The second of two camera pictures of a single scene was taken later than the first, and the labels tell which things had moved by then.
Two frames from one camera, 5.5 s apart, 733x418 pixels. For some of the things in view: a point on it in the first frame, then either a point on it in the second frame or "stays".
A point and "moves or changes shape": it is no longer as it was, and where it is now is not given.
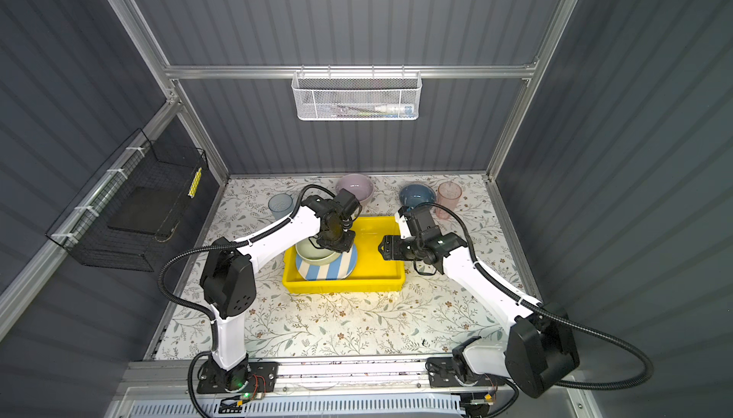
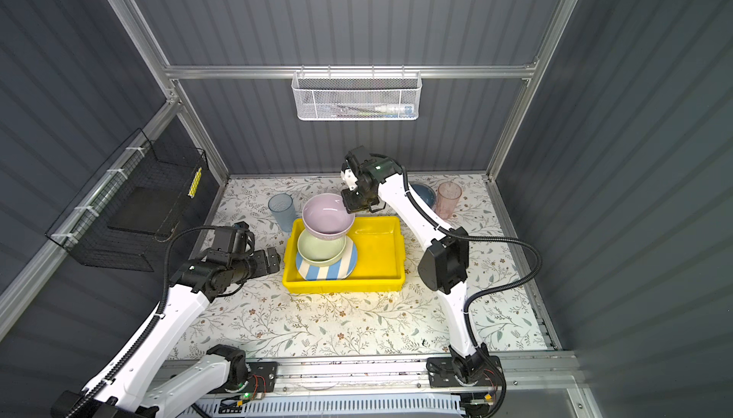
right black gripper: (391, 248) -> (350, 203)
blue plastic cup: (281, 204) stays
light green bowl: (311, 252) stays
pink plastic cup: (449, 194) stays
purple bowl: (358, 184) moves or changes shape
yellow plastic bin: (371, 272) stays
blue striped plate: (340, 267) stays
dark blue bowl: (414, 195) stays
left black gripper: (345, 247) -> (263, 267)
